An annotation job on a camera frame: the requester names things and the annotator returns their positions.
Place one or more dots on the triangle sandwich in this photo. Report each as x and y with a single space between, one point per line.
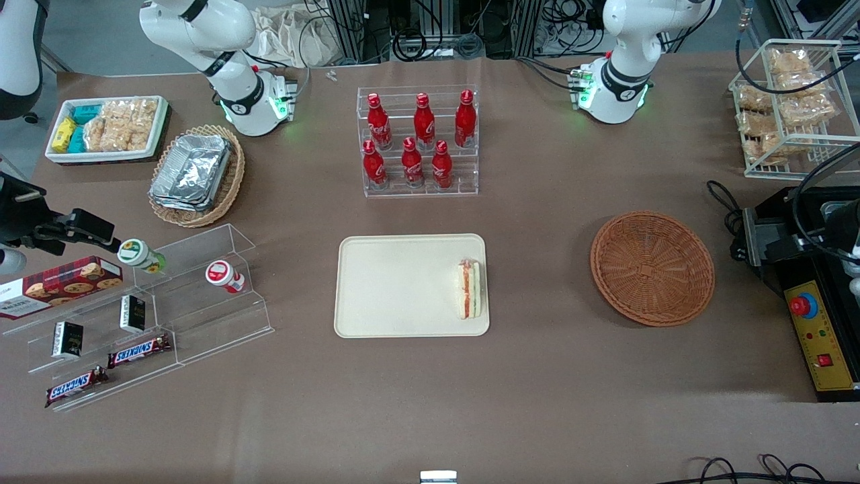
469 289

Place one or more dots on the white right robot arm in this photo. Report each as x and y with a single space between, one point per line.
222 40

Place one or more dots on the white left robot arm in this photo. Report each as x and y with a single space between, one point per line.
625 40

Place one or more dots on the light oval wicker basket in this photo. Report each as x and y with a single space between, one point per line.
232 181

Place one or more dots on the beige plastic serving tray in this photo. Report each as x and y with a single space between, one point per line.
396 289

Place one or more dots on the brown round wicker basket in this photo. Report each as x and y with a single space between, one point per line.
652 269

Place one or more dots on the green cap yoghurt bottle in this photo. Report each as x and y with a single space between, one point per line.
138 254

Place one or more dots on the red tartan cookie box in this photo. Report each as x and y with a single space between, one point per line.
60 286

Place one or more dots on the teal snack packet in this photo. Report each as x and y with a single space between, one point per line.
86 113
77 140

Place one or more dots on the clear acrylic stepped shelf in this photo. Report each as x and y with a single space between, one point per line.
222 316
101 316

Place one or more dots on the yellow snack packet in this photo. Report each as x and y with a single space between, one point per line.
64 134

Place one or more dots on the clear rice cracker bag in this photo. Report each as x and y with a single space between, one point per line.
104 131
141 121

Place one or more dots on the small dark chocolate box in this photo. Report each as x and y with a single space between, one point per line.
132 314
67 339

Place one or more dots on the stack of foil trays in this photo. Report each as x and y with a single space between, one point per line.
191 171

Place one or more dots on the white rectangular snack bin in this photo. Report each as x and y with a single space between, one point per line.
158 128

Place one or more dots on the brown snickers bar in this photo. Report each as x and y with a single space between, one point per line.
74 386
138 351

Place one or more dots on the red cap yoghurt bottle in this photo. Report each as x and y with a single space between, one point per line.
223 274

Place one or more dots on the white cloth bag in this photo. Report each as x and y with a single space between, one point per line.
295 37

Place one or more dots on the red cola bottle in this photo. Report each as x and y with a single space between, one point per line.
441 168
465 121
374 168
412 167
379 124
424 124

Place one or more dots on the clear acrylic bottle rack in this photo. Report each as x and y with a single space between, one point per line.
420 191

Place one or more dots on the white object at table edge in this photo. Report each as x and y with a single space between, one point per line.
438 477

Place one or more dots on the fried snack bag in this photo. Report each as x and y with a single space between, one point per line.
754 97
772 148
809 109
803 82
758 124
789 62

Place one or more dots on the steel pan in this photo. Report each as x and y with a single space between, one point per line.
833 207

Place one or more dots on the black sealing machine yellow panel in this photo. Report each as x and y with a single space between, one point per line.
826 349

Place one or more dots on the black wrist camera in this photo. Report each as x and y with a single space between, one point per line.
20 212

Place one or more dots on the aluminium frame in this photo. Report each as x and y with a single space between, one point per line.
349 27
820 17

